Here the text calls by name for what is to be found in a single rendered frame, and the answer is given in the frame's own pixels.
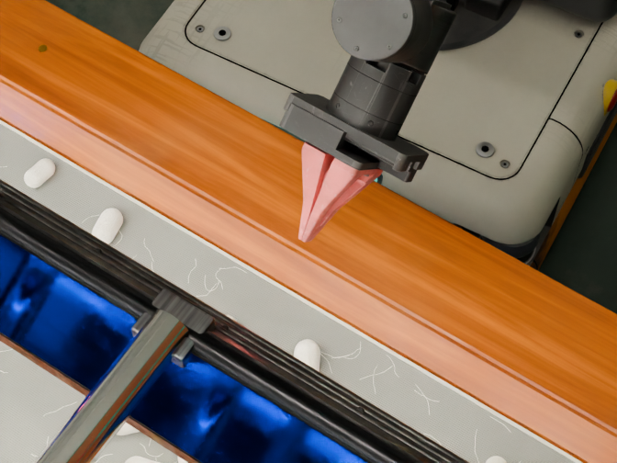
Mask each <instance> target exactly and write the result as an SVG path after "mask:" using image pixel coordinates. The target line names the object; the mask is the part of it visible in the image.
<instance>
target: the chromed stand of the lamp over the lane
mask: <svg viewBox="0 0 617 463"><path fill-rule="evenodd" d="M152 305H153V306H154V307H156V308H158V310H156V311H155V312H154V313H153V314H152V315H150V314H149V313H147V312H145V313H143V314H142V315H141V316H140V318H139V319H138V320H137V321H136V323H135V324H134V325H133V326H132V328H131V331H132V335H133V338H132V340H131V341H130V342H129V344H128V345H127V346H126V347H125V349H124V350H123V351H122V352H121V354H120V355H119V356H118V358H117V359H116V360H115V361H114V363H113V364H112V365H111V366H110V368H109V369H108V370H107V371H106V373H105V374H104V375H103V376H102V378H101V379H99V380H98V382H97V383H96V384H95V386H94V387H93V388H92V389H91V391H90V392H89V393H88V394H87V396H86V397H85V398H84V400H83V401H82V402H81V403H80V404H79V406H78V407H77V408H76V409H75V411H74V412H73V413H72V415H71V416H70V417H69V418H68V420H67V421H66V422H65V423H64V425H63V426H62V427H61V429H60V430H59V431H58V432H57V434H56V435H55V436H54V437H53V438H52V439H51V440H50V442H49V443H48V444H47V445H46V446H45V448H44V449H43V450H42V451H41V453H40V454H39V455H38V457H37V458H36V459H35V460H34V462H33V463H95V461H96V460H97V459H98V457H99V456H100V455H101V453H102V452H103V451H104V450H105V448H106V447H107V446H108V444H109V443H110V442H111V440H112V439H113V438H114V437H115V435H116V434H117V433H118V431H119V430H120V429H121V427H122V426H123V425H124V423H125V422H126V421H127V420H128V418H129V417H130V416H131V415H132V414H133V413H134V411H135V410H136V409H137V408H138V406H139V405H140V403H141V402H142V401H143V400H144V398H145V397H146V396H147V394H148V393H149V392H150V391H151V389H152V388H153V387H154V385H155V384H156V383H157V381H158V380H159V379H160V378H161V376H162V375H163V373H164V372H165V371H166V370H167V368H168V367H169V366H170V365H171V364H172V363H175V364H176V365H178V366H179V367H182V368H184V367H186V365H187V363H188V359H189V357H190V354H191V352H192V351H193V348H194V342H193V341H192V340H191V339H189V338H188V336H189V335H190V334H191V333H190V332H189V331H188V329H187V328H186V327H185V325H186V326H187V327H189V328H191V329H192V330H194V331H196V332H197V333H206V332H207V331H213V330H215V327H216V325H215V319H214V318H213V317H211V316H210V315H208V314H207V313H205V312H203V311H202V310H200V309H199V308H197V307H195V306H194V305H192V304H190V303H189V302H187V301H185V300H184V299H181V298H180V297H178V296H177V295H175V294H174V293H173V292H171V291H169V290H168V289H166V288H164V289H163V290H162V291H161V292H160V293H159V295H158V296H157V297H156V298H155V300H154V301H153V302H152Z"/></svg>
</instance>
